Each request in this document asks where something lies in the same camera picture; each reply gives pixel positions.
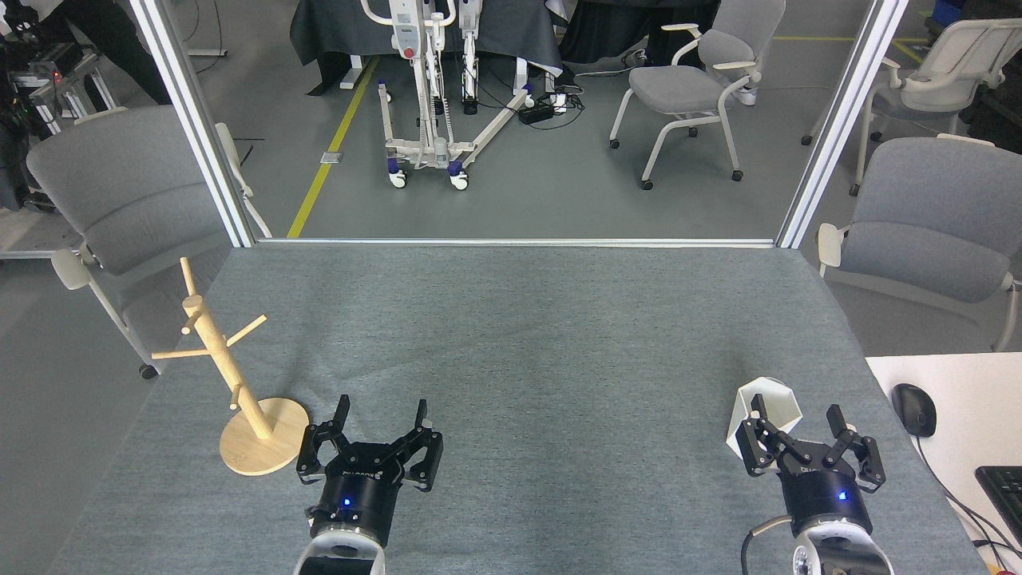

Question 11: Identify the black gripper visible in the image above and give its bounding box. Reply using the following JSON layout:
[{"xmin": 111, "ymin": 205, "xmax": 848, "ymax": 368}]
[
  {"xmin": 297, "ymin": 395, "xmax": 444, "ymax": 546},
  {"xmin": 735, "ymin": 394, "xmax": 887, "ymax": 534}
]

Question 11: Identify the white faceted cup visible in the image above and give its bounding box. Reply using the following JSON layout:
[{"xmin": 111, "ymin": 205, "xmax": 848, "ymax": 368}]
[{"xmin": 725, "ymin": 377, "xmax": 802, "ymax": 458}]

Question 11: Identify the wooden cup rack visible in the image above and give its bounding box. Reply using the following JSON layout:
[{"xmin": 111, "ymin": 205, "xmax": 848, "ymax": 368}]
[{"xmin": 152, "ymin": 256, "xmax": 311, "ymax": 477}]

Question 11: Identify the metal equipment rack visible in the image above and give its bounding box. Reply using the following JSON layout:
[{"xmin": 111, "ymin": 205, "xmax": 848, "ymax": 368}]
[{"xmin": 0, "ymin": 40, "xmax": 121, "ymax": 137}]

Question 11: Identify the black computer mouse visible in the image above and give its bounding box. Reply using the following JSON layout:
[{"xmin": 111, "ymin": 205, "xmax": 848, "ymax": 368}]
[{"xmin": 892, "ymin": 383, "xmax": 937, "ymax": 438}]

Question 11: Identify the white desk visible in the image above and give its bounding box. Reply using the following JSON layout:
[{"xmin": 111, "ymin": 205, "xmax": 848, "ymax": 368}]
[{"xmin": 866, "ymin": 352, "xmax": 1022, "ymax": 575}]

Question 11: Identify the black keyboard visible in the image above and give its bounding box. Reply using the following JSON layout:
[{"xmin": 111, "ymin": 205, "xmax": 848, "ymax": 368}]
[{"xmin": 975, "ymin": 466, "xmax": 1022, "ymax": 548}]

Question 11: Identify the white stand on wheels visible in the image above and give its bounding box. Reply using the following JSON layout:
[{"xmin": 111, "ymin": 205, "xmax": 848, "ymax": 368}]
[{"xmin": 361, "ymin": 0, "xmax": 537, "ymax": 191}]

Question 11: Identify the black table drape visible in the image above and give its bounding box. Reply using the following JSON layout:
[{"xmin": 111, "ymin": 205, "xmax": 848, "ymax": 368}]
[{"xmin": 289, "ymin": 0, "xmax": 564, "ymax": 95}]

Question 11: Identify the white-backed grey chair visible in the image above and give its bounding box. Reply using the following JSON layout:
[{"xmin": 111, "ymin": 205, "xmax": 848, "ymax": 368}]
[{"xmin": 802, "ymin": 18, "xmax": 1022, "ymax": 196}]

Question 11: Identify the person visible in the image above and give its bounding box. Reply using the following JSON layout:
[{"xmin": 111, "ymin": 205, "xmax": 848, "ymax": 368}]
[{"xmin": 60, "ymin": 0, "xmax": 172, "ymax": 105}]

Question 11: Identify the black mouse cable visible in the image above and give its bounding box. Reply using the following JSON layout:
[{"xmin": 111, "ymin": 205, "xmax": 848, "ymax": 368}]
[{"xmin": 914, "ymin": 435, "xmax": 1022, "ymax": 552}]

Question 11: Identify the grey chair with cream frame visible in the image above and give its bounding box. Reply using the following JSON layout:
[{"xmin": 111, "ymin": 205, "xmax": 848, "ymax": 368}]
[
  {"xmin": 26, "ymin": 105, "xmax": 272, "ymax": 380},
  {"xmin": 816, "ymin": 134, "xmax": 1022, "ymax": 352},
  {"xmin": 608, "ymin": 0, "xmax": 786, "ymax": 191}
]

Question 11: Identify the silver table edge rail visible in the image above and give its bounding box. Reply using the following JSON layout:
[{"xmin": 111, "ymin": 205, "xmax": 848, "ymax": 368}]
[{"xmin": 255, "ymin": 237, "xmax": 777, "ymax": 248}]

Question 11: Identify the silver post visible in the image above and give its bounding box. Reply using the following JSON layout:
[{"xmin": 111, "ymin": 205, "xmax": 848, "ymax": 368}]
[
  {"xmin": 776, "ymin": 0, "xmax": 911, "ymax": 250},
  {"xmin": 129, "ymin": 0, "xmax": 256, "ymax": 248}
]

